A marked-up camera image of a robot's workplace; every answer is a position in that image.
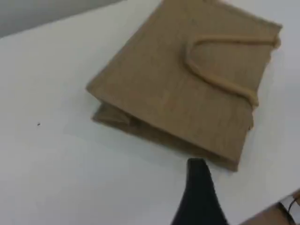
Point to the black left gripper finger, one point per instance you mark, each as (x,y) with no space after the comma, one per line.
(201,199)

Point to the brown jute tote bag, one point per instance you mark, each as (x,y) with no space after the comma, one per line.
(164,82)

